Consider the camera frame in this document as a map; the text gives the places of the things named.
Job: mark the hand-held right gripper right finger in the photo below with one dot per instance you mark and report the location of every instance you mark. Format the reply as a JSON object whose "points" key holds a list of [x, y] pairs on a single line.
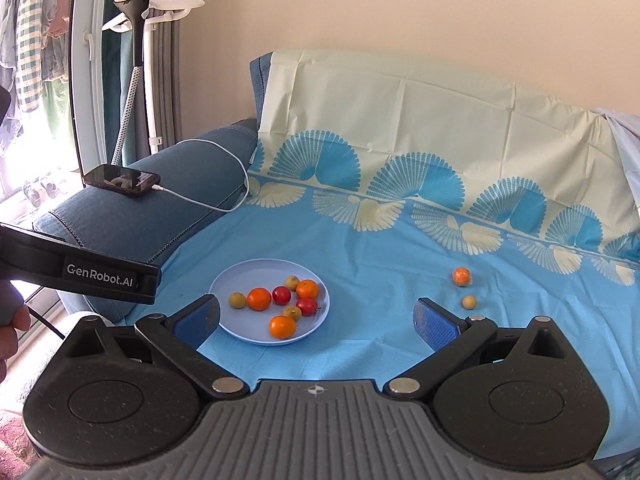
{"points": [[435, 328]]}

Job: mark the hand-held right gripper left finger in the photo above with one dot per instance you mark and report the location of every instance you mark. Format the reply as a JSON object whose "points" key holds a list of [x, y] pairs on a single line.
{"points": [[197, 322]]}

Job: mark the small yellow plum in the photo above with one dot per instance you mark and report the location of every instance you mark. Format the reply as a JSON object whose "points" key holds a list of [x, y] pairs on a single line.
{"points": [[292, 313], [237, 300], [469, 302], [292, 281]]}

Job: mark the plastic-wrapped tangerine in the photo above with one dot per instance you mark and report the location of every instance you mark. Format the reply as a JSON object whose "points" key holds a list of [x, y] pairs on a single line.
{"points": [[461, 276]]}

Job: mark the orange tangerine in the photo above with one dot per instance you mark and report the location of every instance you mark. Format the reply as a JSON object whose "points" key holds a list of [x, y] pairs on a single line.
{"points": [[282, 327], [259, 298], [307, 289]]}

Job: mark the pale blue plate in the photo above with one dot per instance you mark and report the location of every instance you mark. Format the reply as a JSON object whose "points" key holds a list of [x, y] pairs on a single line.
{"points": [[250, 272]]}

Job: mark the red tomato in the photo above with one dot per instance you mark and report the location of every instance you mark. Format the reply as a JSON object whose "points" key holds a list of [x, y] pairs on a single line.
{"points": [[307, 306], [281, 295]]}

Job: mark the person's left hand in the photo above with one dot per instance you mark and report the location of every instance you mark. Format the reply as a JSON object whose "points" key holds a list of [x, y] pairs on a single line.
{"points": [[15, 315]]}

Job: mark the blue and cream printed blanket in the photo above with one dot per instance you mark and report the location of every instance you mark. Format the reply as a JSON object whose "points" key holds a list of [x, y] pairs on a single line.
{"points": [[375, 270]]}

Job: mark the grey shoe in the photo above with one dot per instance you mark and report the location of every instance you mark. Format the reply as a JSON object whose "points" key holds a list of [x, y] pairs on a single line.
{"points": [[34, 192], [51, 187]]}

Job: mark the black smartphone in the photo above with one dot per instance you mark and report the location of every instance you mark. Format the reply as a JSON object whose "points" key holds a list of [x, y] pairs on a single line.
{"points": [[120, 178]]}

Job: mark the blue denim sofa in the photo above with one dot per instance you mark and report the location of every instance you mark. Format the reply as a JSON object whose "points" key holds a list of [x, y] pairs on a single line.
{"points": [[190, 170]]}

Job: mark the green hanging garment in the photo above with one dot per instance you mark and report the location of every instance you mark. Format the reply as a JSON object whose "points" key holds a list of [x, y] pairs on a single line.
{"points": [[55, 105]]}

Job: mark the pink patterned rug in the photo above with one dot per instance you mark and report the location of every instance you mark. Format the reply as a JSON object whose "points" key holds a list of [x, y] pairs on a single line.
{"points": [[12, 442]]}

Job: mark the white steamer stand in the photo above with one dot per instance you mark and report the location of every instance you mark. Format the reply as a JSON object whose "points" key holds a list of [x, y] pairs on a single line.
{"points": [[150, 85]]}

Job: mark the grey-green curtain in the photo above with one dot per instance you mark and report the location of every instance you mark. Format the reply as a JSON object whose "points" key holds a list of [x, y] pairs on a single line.
{"points": [[167, 60]]}

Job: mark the plaid shirt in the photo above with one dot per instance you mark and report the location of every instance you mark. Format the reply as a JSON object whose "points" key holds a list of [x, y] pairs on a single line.
{"points": [[27, 45]]}

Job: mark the pale lilac cloth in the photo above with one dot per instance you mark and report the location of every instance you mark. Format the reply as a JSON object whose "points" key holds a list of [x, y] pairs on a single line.
{"points": [[627, 145]]}

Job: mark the white door frame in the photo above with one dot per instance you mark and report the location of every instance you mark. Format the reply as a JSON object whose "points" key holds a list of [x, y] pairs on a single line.
{"points": [[82, 60]]}

